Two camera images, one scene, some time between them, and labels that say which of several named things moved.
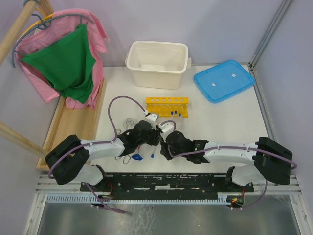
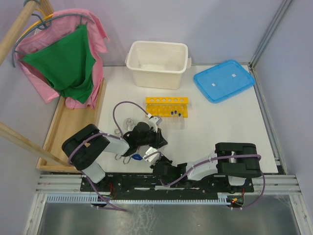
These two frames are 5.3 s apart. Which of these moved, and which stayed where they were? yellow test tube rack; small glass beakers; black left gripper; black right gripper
Moved: black right gripper
Stayed: yellow test tube rack; black left gripper; small glass beakers
